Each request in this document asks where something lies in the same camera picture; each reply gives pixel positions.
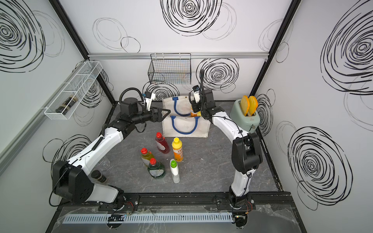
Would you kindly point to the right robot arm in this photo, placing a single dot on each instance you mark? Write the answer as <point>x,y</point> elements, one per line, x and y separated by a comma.
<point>246,156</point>

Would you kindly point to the white bottle green cap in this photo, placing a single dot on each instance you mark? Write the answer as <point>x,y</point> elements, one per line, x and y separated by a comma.
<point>175,171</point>

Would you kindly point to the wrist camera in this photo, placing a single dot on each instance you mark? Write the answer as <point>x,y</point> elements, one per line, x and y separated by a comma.
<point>196,94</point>
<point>149,97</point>

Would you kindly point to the right bread slice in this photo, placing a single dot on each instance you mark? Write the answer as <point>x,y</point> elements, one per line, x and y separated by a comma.
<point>253,105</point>

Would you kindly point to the dark bottle on shelf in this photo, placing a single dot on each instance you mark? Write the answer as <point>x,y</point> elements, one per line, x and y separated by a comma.
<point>66,105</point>

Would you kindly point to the black wire wall basket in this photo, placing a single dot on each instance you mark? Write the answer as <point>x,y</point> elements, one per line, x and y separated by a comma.
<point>173,68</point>

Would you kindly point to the grey slotted cable duct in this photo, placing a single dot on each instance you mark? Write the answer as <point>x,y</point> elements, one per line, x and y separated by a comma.
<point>147,218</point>

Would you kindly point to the yellow-green soap bottle red cap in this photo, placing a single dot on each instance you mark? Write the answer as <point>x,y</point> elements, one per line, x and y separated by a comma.
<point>146,156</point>

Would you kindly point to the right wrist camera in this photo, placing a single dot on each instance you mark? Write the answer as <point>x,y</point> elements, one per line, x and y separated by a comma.
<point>196,94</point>

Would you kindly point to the orange soap bottle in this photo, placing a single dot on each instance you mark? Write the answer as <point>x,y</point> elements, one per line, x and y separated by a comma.
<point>195,114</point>
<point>177,149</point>

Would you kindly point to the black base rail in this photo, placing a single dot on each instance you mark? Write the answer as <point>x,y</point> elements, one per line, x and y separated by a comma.
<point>210,200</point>

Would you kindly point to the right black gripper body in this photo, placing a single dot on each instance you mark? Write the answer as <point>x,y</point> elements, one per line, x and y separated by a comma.
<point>199,107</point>

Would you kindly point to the bread slice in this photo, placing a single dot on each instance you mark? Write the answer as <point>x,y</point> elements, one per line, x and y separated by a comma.
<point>245,105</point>
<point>253,105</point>

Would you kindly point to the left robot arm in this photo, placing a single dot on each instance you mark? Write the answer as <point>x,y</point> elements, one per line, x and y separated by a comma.
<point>70,179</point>

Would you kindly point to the white wire wall shelf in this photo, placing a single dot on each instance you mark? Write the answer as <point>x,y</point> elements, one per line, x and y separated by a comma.
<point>78,85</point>

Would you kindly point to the small dark jar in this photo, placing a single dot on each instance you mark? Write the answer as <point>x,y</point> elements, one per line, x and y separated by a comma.
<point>98,176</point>

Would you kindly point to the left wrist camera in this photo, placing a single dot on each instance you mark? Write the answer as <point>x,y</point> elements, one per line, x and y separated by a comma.
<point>149,97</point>

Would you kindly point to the white canvas bag blue handles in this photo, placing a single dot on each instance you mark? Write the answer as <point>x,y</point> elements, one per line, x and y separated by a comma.
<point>179,123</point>

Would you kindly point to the mint green toaster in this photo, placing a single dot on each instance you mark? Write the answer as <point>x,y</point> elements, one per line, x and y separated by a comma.
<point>247,123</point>

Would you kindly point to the left bread slice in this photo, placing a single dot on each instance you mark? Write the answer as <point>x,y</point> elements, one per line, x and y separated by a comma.
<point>245,105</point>

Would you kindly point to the dark green soap bottle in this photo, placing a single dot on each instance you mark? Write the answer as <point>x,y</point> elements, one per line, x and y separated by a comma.
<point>156,169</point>

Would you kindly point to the clear drinking glass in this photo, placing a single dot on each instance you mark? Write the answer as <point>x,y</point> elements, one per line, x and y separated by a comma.
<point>104,164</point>

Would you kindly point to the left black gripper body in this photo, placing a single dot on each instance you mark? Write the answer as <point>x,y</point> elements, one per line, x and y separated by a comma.
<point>144,116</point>

